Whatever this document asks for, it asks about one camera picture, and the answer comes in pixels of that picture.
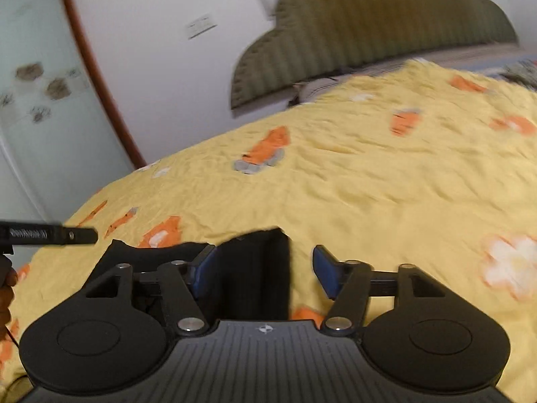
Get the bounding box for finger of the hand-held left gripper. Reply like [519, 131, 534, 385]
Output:
[62, 224, 100, 246]

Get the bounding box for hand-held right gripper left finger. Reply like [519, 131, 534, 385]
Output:
[86, 243, 217, 337]

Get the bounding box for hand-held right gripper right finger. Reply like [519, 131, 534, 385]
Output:
[311, 244, 456, 337]

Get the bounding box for black pants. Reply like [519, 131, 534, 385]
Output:
[90, 227, 293, 325]

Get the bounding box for person's left hand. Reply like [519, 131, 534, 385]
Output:
[0, 269, 18, 326]

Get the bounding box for yellow blanket with orange print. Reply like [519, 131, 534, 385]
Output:
[0, 59, 537, 403]

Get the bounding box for frosted glass door with flowers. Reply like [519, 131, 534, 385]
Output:
[0, 0, 136, 229]

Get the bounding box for patterned grey pillow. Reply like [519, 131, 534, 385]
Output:
[289, 76, 338, 105]

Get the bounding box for grey bed sheet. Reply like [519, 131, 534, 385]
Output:
[294, 43, 537, 93]

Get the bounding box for olive padded headboard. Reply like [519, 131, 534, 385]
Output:
[229, 0, 520, 110]

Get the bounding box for dark patterned cloth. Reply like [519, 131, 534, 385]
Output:
[498, 59, 537, 90]

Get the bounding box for thin black cable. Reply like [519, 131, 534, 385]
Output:
[0, 321, 27, 389]

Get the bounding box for brown wooden door frame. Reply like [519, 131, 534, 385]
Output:
[58, 0, 147, 168]

